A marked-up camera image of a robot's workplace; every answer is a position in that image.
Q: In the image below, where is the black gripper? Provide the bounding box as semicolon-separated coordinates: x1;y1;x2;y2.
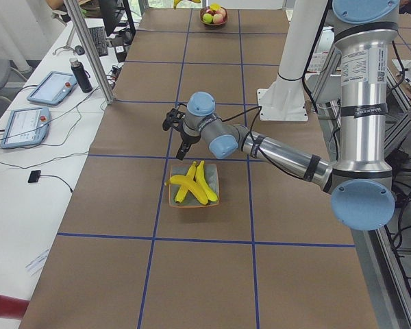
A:
176;132;201;160

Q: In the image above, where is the yellow banana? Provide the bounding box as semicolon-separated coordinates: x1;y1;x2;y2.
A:
195;160;219;202
164;175;208;205
173;161;198;206
173;0;202;10

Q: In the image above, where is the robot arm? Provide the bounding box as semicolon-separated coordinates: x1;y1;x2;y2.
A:
163;1;399;230

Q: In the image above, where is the grey square plate orange rim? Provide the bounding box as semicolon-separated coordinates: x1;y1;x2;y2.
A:
167;163;221;208

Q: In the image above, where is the wicker fruit basket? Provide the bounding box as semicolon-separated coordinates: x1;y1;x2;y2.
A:
199;8;228;26

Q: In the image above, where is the brown table mat blue grid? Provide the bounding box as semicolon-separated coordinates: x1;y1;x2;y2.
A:
21;10;377;328

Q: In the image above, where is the black water bottle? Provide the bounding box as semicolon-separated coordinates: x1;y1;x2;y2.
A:
69;58;92;93

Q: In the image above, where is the black keyboard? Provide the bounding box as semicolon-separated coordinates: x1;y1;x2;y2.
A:
88;27;108;57

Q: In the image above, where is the teach pendant far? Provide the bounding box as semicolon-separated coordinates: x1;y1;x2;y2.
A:
27;71;77;106

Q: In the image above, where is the teach pendant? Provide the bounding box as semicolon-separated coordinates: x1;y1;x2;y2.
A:
27;71;77;106
0;106;51;149

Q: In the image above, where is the grey computer mouse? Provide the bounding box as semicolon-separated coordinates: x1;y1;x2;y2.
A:
74;45;85;56

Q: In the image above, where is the small black box device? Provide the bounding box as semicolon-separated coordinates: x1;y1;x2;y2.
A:
27;170;41;184

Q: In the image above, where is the black monitor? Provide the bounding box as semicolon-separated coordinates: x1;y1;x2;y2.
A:
99;0;136;36

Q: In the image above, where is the teach pendant near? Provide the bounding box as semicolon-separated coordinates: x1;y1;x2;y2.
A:
0;106;51;149

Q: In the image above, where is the red fire extinguisher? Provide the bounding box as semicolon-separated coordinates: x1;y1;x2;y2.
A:
0;295;29;320

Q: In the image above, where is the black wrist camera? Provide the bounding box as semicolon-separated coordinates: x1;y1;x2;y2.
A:
162;107;185;132

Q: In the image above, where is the aluminium frame post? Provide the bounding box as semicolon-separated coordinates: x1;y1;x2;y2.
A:
64;0;114;105

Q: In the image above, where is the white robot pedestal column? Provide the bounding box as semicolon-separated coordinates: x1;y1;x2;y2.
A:
258;0;329;122

